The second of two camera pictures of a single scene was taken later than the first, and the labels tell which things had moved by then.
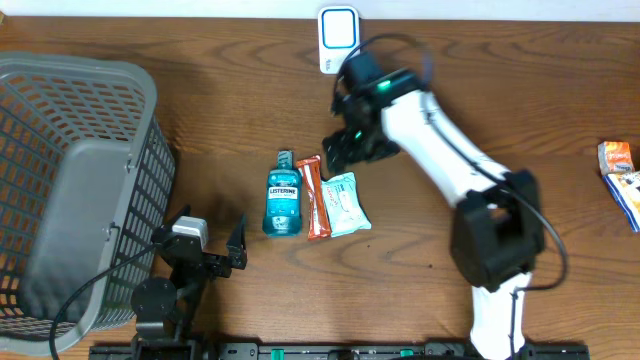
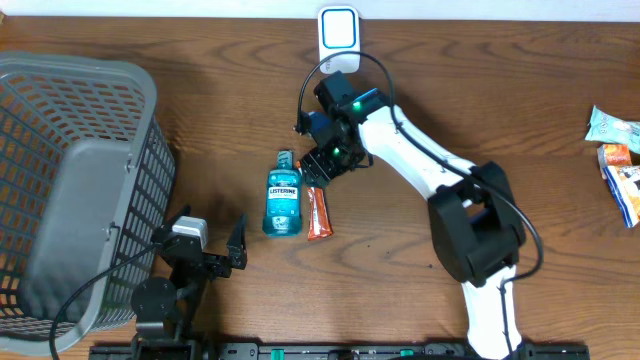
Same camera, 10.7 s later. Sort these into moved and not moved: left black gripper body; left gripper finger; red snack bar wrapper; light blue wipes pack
Moved: light blue wipes pack
Not moved: left black gripper body; red snack bar wrapper; left gripper finger
